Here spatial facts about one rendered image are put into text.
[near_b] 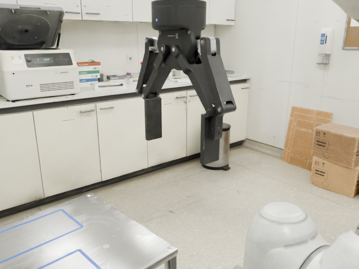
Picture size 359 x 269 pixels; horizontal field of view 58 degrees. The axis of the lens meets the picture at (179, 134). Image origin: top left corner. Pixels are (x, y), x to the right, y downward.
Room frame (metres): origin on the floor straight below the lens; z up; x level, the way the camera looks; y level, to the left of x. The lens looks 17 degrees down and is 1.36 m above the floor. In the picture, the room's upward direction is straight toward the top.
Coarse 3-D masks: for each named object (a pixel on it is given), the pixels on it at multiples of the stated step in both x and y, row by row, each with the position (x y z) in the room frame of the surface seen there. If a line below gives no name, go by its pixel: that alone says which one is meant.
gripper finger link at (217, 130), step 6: (228, 108) 0.39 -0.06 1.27; (216, 114) 0.40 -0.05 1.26; (222, 114) 0.40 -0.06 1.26; (210, 120) 0.41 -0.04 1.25; (216, 120) 0.40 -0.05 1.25; (222, 120) 0.41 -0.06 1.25; (210, 126) 0.41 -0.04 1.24; (216, 126) 0.40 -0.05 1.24; (222, 126) 0.41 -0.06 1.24; (210, 132) 0.41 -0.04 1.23; (216, 132) 0.40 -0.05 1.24; (210, 138) 0.41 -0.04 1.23; (216, 138) 0.40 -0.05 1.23
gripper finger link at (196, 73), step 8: (176, 48) 0.44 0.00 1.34; (176, 56) 0.44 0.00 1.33; (184, 56) 0.44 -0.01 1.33; (200, 56) 0.46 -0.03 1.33; (184, 64) 0.43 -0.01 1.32; (200, 64) 0.45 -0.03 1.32; (184, 72) 0.43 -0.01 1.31; (192, 72) 0.43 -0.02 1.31; (200, 72) 0.43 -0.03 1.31; (192, 80) 0.43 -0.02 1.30; (200, 80) 0.42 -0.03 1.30; (200, 88) 0.42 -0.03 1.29; (208, 88) 0.42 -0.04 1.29; (200, 96) 0.42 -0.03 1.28; (208, 96) 0.41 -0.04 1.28; (208, 104) 0.40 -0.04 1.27; (208, 112) 0.39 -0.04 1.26
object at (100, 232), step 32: (32, 224) 0.84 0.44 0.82; (64, 224) 0.84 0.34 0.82; (96, 224) 0.84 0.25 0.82; (128, 224) 0.84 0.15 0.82; (0, 256) 0.69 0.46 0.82; (32, 256) 0.69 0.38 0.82; (64, 256) 0.69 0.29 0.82; (96, 256) 0.69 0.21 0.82; (128, 256) 0.69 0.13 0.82; (160, 256) 0.69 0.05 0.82
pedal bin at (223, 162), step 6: (228, 126) 3.22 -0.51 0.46; (222, 132) 3.16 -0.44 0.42; (228, 132) 3.21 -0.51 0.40; (222, 138) 3.16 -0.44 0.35; (228, 138) 3.21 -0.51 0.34; (222, 144) 3.16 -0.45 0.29; (228, 144) 3.22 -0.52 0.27; (222, 150) 3.16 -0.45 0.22; (228, 150) 3.22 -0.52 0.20; (222, 156) 3.16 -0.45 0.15; (228, 156) 3.23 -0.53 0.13; (216, 162) 3.15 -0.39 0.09; (222, 162) 3.17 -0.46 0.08; (228, 162) 3.24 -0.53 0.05; (210, 168) 3.16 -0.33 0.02; (216, 168) 3.15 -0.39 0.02; (222, 168) 3.17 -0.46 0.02; (228, 168) 3.15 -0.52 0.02
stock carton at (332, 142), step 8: (320, 128) 2.82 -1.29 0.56; (328, 128) 2.82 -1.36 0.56; (336, 128) 2.82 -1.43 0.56; (344, 128) 2.82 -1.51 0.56; (352, 128) 2.82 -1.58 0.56; (320, 136) 2.80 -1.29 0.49; (328, 136) 2.74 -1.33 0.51; (336, 136) 2.68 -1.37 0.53; (344, 136) 2.62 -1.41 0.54; (352, 136) 2.57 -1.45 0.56; (320, 144) 2.79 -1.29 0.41; (328, 144) 2.73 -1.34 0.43; (336, 144) 2.67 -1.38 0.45; (344, 144) 2.62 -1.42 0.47; (352, 144) 2.56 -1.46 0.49; (312, 152) 2.85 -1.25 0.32; (320, 152) 2.78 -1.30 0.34; (328, 152) 2.72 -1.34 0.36; (336, 152) 2.66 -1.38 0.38; (344, 152) 2.61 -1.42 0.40; (352, 152) 2.55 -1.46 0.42; (328, 160) 2.71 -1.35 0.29; (336, 160) 2.66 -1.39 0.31; (344, 160) 2.60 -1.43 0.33; (352, 160) 2.55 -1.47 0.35; (352, 168) 2.54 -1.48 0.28
